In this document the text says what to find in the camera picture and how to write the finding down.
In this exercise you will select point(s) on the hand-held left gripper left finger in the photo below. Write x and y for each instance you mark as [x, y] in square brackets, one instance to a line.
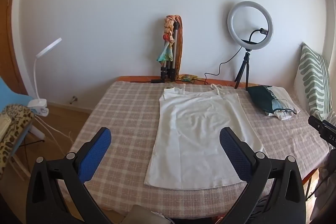
[95, 155]

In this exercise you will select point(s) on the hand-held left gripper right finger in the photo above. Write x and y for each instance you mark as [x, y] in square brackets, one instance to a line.
[233, 153]

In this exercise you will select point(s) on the white tank top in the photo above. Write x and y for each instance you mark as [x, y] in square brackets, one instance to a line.
[199, 134]

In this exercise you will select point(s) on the light blue garment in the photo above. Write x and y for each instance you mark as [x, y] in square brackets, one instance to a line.
[281, 105]

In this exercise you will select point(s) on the plaid blanket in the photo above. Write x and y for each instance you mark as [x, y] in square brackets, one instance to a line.
[126, 113]

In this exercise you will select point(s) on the green striped pillow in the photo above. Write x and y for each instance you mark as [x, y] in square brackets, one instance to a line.
[312, 77]

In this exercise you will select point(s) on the metal door stopper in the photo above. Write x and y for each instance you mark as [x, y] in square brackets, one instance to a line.
[73, 100]

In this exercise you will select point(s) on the white clip desk lamp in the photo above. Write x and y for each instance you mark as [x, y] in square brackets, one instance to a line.
[39, 106]

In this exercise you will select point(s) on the leopard print cloth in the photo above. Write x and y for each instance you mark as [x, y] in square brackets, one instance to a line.
[15, 129]

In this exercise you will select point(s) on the yellow green packet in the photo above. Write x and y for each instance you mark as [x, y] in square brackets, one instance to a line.
[187, 78]

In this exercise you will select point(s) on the black power adapter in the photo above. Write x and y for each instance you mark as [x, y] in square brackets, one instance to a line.
[157, 80]

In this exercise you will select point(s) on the blue chair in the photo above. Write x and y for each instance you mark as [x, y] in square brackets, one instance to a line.
[10, 95]

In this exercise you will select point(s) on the doll in teal dress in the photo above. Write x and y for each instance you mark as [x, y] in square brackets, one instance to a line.
[168, 50]

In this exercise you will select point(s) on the folded silver black tripod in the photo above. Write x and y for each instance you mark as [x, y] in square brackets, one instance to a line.
[177, 43]

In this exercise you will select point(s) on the orange wooden bed frame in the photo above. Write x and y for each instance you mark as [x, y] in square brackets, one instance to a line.
[136, 79]

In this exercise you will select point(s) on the wooden door frame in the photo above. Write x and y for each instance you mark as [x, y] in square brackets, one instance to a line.
[15, 56]

